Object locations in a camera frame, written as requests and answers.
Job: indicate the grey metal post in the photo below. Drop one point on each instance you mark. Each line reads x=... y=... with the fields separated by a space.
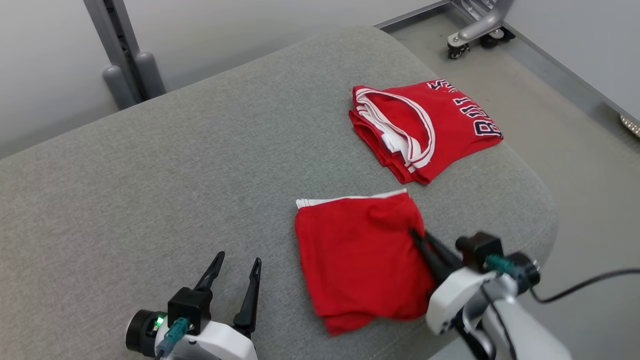
x=125 y=55

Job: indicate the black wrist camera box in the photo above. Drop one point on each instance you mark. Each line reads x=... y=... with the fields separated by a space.
x=189 y=306
x=480 y=247

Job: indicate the teal left camera connector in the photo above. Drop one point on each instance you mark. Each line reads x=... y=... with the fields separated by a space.
x=174 y=335

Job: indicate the red shorts with white trim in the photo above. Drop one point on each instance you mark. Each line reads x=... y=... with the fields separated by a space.
x=355 y=260

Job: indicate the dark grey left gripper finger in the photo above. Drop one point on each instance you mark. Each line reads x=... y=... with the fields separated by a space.
x=211 y=272
x=250 y=300

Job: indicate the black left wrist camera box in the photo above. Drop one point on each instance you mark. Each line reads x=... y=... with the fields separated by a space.
x=189 y=306

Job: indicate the grey wheeled stand base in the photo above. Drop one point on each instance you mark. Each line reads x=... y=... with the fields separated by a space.
x=480 y=27

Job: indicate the teal right camera connector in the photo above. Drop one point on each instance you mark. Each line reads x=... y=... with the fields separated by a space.
x=502 y=265

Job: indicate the teal camera connector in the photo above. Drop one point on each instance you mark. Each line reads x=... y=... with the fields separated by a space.
x=502 y=265
x=174 y=335

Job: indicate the white textured object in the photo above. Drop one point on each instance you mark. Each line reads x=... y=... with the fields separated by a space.
x=632 y=126

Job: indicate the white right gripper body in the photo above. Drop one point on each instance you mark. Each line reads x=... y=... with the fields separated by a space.
x=450 y=300

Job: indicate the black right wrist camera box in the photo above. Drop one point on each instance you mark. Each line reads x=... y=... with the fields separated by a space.
x=480 y=247

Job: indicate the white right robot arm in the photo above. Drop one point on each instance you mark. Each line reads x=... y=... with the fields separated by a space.
x=530 y=335

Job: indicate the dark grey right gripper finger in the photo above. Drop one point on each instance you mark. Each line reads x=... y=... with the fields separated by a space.
x=434 y=265
x=447 y=257

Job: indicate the red shorts with white panel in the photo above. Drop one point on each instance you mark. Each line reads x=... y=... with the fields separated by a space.
x=450 y=130

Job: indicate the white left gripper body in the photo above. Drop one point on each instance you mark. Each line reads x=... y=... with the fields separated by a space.
x=220 y=345

